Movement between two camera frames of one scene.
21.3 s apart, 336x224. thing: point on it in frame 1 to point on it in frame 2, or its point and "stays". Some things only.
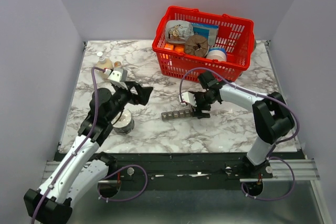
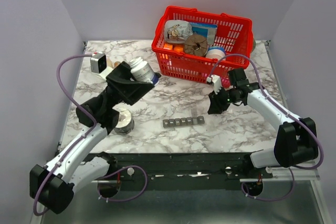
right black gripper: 197,112 to 216,103
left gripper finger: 142,98 to 134,89
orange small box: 169,46 stays
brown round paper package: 196,45 stays
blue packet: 209,31 stays
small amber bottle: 117,64 stays
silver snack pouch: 177,31 stays
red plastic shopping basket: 235,34 stays
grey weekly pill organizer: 175,114 to 183,121
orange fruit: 179,49 stays
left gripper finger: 140,91 to 122,72
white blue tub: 219,53 stays
